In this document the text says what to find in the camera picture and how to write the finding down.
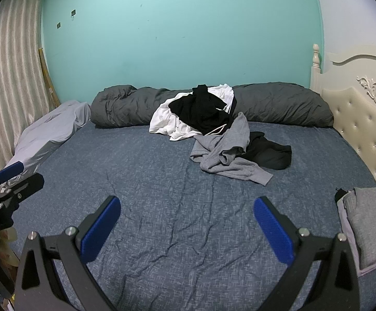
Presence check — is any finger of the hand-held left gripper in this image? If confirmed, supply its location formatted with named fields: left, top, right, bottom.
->
left=0, top=161, right=25, bottom=183
left=0, top=173, right=45, bottom=201

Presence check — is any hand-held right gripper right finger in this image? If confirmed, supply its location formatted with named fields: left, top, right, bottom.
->
left=254, top=196, right=360, bottom=311

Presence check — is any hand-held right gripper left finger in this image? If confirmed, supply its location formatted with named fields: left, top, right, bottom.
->
left=13, top=196, right=122, bottom=311

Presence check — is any black sweatshirt with white collar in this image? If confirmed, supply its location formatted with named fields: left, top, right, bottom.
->
left=169, top=84, right=237, bottom=136

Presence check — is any light grey sheet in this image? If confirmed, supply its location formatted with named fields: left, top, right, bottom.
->
left=5, top=100, right=91, bottom=182

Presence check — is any cream striped curtain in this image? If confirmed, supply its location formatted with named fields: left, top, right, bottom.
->
left=0, top=0, right=59, bottom=175

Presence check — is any grey hoodie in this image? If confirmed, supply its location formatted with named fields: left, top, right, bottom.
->
left=190, top=112, right=274, bottom=187

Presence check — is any folded grey garment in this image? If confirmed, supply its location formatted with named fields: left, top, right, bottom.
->
left=343, top=187, right=376, bottom=268

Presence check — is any wooden board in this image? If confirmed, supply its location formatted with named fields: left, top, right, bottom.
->
left=38, top=48, right=60, bottom=107

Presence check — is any dark grey duvet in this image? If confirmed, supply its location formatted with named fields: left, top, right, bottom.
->
left=90, top=82, right=334, bottom=128

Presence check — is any white shirt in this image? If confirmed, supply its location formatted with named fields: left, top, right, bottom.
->
left=149, top=84, right=234, bottom=141

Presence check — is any cream tufted headboard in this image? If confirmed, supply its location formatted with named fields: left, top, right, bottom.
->
left=309, top=44, right=376, bottom=201

